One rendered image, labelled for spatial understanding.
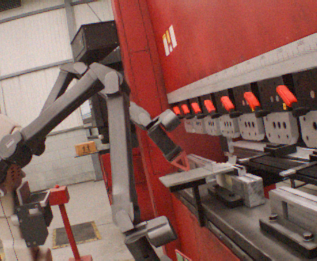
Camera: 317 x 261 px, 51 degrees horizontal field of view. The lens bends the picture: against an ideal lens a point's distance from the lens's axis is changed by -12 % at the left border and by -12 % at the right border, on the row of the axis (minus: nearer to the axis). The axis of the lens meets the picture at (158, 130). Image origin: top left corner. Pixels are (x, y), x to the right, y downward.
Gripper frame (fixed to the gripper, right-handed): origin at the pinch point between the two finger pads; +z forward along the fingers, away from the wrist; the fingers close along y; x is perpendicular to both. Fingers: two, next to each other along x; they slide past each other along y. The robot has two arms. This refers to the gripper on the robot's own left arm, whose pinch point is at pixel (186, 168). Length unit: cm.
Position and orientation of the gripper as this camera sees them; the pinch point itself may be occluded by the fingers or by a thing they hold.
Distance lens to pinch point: 141.4
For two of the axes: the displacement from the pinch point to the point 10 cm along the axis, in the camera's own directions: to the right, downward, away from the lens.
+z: 6.5, 7.6, 1.1
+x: -7.5, 6.5, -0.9
